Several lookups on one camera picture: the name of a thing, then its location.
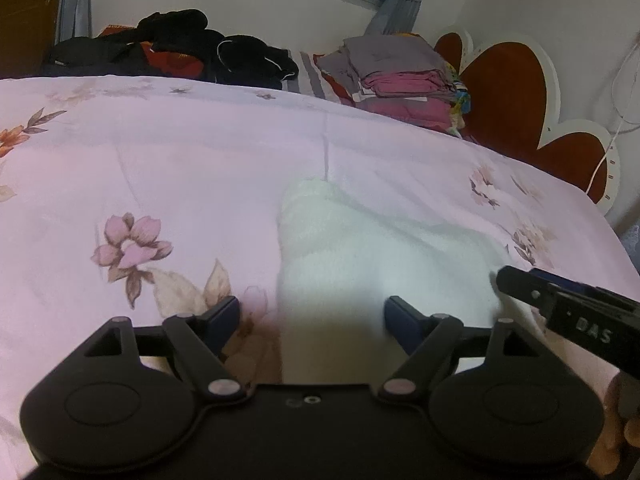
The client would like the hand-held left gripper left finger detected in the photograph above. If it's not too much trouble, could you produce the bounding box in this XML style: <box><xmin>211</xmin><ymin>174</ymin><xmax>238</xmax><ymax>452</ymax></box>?
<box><xmin>82</xmin><ymin>296</ymin><xmax>247</xmax><ymax>404</ymax></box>

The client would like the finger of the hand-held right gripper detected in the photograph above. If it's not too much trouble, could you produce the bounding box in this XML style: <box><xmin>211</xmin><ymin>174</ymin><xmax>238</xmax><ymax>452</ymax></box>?
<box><xmin>495</xmin><ymin>265</ymin><xmax>557</xmax><ymax>312</ymax></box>
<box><xmin>529</xmin><ymin>267</ymin><xmax>601</xmax><ymax>295</ymax></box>

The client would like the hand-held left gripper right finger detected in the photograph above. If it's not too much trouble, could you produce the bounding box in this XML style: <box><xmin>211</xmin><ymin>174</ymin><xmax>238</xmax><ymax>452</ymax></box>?
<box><xmin>377</xmin><ymin>296</ymin><xmax>544</xmax><ymax>404</ymax></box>

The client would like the white fleece garment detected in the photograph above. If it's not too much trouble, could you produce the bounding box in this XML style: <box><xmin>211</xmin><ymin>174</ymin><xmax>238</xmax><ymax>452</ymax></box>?
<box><xmin>276</xmin><ymin>177</ymin><xmax>507</xmax><ymax>387</ymax></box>

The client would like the stack of folded clothes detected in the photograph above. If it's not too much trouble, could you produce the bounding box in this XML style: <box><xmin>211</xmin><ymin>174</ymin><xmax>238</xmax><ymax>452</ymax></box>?
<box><xmin>315</xmin><ymin>34</ymin><xmax>458</xmax><ymax>133</ymax></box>

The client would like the pile of black clothes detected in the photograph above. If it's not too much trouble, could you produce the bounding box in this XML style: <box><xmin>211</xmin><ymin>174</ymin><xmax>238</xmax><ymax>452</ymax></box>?
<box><xmin>39</xmin><ymin>8</ymin><xmax>301</xmax><ymax>92</ymax></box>

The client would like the person's right hand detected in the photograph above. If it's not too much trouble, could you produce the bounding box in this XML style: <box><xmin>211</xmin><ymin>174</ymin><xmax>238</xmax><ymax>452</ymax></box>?
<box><xmin>601</xmin><ymin>372</ymin><xmax>640</xmax><ymax>467</ymax></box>

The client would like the pink floral bed cover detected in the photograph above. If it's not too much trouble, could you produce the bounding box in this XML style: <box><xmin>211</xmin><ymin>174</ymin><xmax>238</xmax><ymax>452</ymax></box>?
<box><xmin>0</xmin><ymin>76</ymin><xmax>637</xmax><ymax>480</ymax></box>

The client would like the colourful patterned cloth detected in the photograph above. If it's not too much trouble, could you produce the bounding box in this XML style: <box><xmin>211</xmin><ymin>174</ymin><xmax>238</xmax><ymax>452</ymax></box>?
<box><xmin>442</xmin><ymin>62</ymin><xmax>474</xmax><ymax>137</ymax></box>

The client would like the white and brown headboard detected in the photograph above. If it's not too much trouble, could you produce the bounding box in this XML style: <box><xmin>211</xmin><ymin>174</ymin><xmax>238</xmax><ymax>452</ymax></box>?
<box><xmin>434</xmin><ymin>25</ymin><xmax>624</xmax><ymax>207</ymax></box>

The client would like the grey striped sheet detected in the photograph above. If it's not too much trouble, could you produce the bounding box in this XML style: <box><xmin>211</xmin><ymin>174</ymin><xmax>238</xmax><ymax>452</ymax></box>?
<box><xmin>282</xmin><ymin>50</ymin><xmax>352</xmax><ymax>105</ymax></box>

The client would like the red garment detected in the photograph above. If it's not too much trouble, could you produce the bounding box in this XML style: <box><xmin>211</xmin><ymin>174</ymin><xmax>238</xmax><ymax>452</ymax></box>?
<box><xmin>139</xmin><ymin>42</ymin><xmax>207</xmax><ymax>77</ymax></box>

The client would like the brown wooden door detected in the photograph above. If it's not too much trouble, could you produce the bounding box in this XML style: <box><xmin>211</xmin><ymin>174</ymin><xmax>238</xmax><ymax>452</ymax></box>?
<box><xmin>0</xmin><ymin>0</ymin><xmax>67</xmax><ymax>70</ymax></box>

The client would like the white cable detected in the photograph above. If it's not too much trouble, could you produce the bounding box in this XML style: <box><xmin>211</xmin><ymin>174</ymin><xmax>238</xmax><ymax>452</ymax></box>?
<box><xmin>585</xmin><ymin>25</ymin><xmax>640</xmax><ymax>197</ymax></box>

